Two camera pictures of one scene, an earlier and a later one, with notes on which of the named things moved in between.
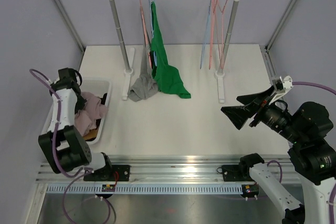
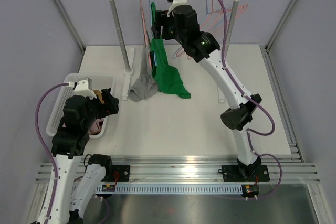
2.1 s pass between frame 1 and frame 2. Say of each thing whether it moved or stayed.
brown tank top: moved
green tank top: stayed
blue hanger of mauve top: moved
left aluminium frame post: stayed
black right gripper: moved
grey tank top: stayed
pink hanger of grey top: stayed
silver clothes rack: stayed
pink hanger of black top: moved
